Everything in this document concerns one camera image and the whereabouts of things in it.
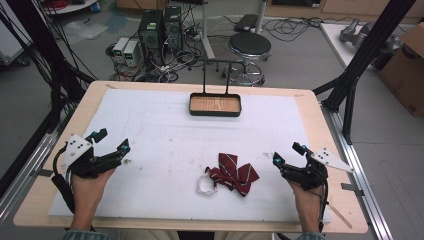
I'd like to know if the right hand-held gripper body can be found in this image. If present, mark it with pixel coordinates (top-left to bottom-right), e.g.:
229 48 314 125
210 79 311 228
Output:
281 148 355 191

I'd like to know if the white power supply unit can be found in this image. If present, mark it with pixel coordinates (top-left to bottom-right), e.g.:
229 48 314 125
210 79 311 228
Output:
122 40 141 68
112 36 131 65

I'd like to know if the dark red striped bow tie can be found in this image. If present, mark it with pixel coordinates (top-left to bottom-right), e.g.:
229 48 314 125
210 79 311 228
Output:
195 152 261 198

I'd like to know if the brown cardboard box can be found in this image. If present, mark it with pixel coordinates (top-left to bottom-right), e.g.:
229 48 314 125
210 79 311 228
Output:
377 22 424 117

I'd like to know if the black flat device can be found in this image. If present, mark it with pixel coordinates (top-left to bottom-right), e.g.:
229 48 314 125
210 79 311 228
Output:
233 13 260 34

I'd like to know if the tangle of floor cables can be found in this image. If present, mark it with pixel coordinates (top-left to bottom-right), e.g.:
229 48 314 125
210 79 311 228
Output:
104 13 234 84

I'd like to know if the clear plastic bag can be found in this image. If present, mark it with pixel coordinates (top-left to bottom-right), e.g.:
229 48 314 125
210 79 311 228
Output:
62 19 110 45

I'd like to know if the aluminium rail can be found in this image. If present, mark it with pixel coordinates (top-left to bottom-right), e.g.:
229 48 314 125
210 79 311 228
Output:
320 101 395 240
0 131 66 226

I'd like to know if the black round stool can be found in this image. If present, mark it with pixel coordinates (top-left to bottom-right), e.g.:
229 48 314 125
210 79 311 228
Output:
222 31 273 87

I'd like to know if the thin wooden stick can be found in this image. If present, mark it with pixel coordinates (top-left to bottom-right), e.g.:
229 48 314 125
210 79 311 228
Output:
327 202 353 230

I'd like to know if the black rack with wooden tray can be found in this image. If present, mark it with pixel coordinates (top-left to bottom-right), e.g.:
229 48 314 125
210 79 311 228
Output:
187 58 248 118

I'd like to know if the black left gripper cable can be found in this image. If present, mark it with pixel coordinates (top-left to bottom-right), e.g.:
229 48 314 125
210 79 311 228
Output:
51 146 77 215

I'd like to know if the person's right hand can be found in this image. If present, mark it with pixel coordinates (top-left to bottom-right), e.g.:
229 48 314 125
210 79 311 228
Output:
287 181 325 215

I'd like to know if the white low platform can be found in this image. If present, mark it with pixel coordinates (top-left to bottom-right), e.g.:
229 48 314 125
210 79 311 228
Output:
319 22 379 72

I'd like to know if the slim black computer tower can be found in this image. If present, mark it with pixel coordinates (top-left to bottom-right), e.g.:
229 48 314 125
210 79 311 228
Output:
162 5 184 52

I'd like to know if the white desk leg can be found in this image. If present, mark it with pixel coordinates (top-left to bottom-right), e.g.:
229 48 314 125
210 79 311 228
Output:
199 0 217 61

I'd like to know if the white foam mat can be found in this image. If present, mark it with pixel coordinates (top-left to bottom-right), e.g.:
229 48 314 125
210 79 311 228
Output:
47 87 333 225

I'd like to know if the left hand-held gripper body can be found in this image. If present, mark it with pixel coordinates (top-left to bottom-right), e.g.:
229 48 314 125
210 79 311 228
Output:
61 134 123 179

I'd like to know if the person's left hand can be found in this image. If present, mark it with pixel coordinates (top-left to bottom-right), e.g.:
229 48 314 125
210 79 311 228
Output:
70 168 116 210

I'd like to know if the white round table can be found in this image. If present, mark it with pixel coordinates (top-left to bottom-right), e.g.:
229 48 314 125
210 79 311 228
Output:
42 0 100 16

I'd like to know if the large black computer tower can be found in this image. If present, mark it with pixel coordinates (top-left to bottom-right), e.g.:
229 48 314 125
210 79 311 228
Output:
137 9 165 65

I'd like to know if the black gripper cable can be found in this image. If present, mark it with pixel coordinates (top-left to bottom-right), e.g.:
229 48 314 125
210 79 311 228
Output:
317 184 331 234
51 146 77 215

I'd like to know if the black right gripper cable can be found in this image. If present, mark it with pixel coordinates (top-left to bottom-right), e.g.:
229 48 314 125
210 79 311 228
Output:
317 184 331 234

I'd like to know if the black metal frame stand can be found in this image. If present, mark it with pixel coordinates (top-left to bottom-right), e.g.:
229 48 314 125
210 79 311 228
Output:
312 0 418 146
0 0 98 198

